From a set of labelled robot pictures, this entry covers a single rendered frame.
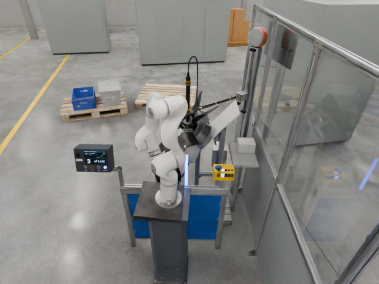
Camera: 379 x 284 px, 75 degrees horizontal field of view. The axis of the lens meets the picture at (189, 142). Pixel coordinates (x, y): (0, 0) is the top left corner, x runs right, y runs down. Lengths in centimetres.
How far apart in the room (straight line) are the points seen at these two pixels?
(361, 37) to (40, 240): 442
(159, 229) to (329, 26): 299
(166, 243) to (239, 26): 899
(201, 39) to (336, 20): 472
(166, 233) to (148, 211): 25
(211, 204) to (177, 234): 48
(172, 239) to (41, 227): 173
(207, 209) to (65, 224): 166
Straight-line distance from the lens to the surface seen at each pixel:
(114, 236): 292
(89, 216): 317
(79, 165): 203
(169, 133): 139
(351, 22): 383
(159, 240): 202
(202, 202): 222
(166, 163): 151
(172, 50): 767
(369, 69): 119
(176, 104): 133
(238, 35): 1025
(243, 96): 241
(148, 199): 184
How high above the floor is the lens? 234
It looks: 35 degrees down
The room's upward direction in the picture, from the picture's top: 1 degrees clockwise
